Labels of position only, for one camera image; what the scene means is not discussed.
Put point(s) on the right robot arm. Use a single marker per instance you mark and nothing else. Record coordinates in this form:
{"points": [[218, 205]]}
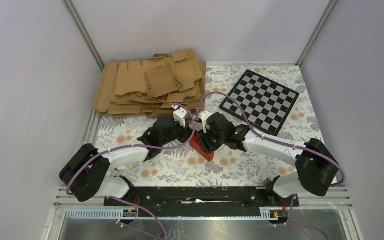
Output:
{"points": [[316, 168]]}

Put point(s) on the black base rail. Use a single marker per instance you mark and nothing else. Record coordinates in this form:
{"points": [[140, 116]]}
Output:
{"points": [[195, 202]]}

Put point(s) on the small yellow white object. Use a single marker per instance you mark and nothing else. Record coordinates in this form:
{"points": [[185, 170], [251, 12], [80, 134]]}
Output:
{"points": [[122, 168]]}

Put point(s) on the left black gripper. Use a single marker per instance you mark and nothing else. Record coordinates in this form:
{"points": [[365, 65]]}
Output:
{"points": [[186, 131]]}

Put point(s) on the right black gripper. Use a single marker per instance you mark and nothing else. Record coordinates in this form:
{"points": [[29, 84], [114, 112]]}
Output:
{"points": [[206, 145]]}

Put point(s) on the floral patterned mat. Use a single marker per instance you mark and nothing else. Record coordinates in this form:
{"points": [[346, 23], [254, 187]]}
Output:
{"points": [[183, 166]]}

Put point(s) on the stack of brown cardboard blanks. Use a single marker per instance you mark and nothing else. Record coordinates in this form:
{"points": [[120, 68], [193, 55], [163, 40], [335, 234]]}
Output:
{"points": [[150, 87]]}

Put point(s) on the black white checkerboard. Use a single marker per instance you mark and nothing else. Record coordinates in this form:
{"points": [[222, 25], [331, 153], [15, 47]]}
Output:
{"points": [[266, 103]]}

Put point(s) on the red paper box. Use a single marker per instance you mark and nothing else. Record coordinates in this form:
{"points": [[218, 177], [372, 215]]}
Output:
{"points": [[196, 145]]}

